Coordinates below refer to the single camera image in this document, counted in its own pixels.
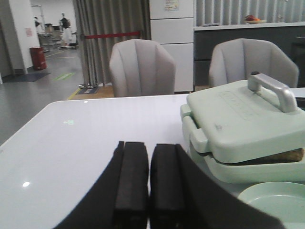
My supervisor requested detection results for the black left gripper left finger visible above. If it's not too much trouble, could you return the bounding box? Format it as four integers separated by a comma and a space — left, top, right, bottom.
56, 141, 148, 229

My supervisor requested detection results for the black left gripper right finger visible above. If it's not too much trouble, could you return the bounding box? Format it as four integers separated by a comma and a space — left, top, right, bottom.
150, 144, 284, 229

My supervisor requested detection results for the bread slice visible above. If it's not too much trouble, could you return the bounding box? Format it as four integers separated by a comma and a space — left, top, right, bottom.
231, 148, 305, 166

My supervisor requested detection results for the mint green breakfast maker base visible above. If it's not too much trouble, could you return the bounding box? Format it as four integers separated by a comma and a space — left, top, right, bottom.
180, 104, 305, 184

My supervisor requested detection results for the mint green round plate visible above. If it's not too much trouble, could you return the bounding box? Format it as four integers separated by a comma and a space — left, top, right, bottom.
238, 182, 305, 229

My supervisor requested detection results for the left grey upholstered chair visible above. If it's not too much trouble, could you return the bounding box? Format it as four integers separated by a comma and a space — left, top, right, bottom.
109, 39, 176, 97

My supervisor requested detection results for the grey upholstered chair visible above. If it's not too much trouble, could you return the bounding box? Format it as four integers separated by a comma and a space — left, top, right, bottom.
209, 38, 299, 88
109, 39, 176, 97

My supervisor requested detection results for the right grey upholstered chair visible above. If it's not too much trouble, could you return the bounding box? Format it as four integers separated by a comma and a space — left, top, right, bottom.
209, 38, 299, 88

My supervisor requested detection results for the red barrier belt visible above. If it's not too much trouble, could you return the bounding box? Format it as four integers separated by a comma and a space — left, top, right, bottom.
81, 31, 141, 39

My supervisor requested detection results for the red trash bin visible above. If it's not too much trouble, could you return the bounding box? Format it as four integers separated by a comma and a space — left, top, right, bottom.
30, 47, 47, 71

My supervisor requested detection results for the white refrigerator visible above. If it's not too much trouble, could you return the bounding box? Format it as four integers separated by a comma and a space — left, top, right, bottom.
149, 0, 194, 92

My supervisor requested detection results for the person in white coat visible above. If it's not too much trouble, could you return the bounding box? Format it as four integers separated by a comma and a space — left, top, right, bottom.
60, 12, 71, 46

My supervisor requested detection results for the fruit plate on counter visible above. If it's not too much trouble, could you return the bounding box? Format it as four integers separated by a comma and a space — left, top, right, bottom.
244, 15, 267, 24

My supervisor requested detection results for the grey kitchen counter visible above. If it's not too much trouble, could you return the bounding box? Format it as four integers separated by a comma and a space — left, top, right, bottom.
194, 22, 305, 87

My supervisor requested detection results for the barrier post metal base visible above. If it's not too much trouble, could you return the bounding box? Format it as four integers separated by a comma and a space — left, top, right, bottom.
78, 83, 98, 89

